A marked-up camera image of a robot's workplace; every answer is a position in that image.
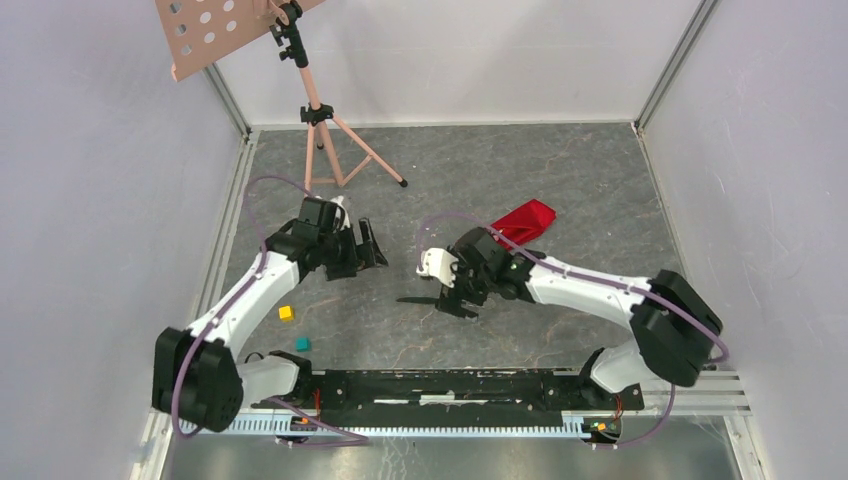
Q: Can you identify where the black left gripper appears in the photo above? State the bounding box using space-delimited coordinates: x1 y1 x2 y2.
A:
319 218 388 282

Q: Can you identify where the red cloth napkin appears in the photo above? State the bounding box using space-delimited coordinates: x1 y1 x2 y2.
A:
491 199 557 251

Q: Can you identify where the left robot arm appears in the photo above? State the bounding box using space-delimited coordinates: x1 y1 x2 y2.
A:
151 197 388 433

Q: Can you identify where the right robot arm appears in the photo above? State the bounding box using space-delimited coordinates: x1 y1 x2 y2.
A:
416 227 726 408

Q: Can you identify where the yellow cube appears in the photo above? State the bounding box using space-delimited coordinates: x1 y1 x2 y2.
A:
278 305 295 323

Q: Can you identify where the teal cube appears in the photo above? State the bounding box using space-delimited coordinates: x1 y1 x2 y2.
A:
295 337 312 352

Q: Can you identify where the pink music stand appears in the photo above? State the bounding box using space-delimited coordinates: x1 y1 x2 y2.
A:
153 0 409 197

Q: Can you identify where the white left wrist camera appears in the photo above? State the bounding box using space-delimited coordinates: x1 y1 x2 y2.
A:
330 195 351 231

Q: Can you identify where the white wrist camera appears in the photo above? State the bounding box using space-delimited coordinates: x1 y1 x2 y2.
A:
416 248 459 288
330 195 351 231

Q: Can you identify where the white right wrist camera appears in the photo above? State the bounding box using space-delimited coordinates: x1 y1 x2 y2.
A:
416 248 459 288

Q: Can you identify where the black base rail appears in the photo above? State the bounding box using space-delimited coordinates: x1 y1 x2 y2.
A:
283 369 645 428

